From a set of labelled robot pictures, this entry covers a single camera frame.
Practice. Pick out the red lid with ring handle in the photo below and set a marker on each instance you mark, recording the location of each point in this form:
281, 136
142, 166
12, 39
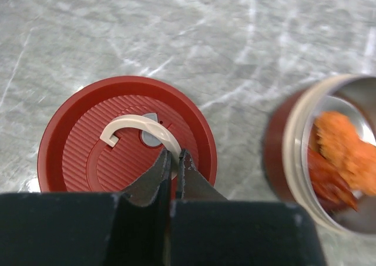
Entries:
73, 158

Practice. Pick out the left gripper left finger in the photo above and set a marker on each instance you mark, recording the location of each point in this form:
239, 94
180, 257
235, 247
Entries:
117, 228

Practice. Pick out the steel bowl red base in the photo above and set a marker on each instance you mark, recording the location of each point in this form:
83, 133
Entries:
286, 141

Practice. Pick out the orange fried chicken piece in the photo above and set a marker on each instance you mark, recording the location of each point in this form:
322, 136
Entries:
342, 147

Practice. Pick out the small orange chicken wing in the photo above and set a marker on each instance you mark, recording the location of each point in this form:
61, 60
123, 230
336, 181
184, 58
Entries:
331, 190

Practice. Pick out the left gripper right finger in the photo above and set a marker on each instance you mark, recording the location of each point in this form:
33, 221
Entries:
207, 229

